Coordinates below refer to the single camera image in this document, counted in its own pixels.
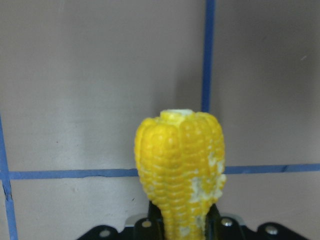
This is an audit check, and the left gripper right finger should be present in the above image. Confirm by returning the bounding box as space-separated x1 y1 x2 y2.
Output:
204 203 221 240

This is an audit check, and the yellow corn cob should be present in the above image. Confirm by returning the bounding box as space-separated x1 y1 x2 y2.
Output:
134 109 226 240

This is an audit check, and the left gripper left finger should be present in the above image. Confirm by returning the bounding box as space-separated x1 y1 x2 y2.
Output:
147 201 165 240

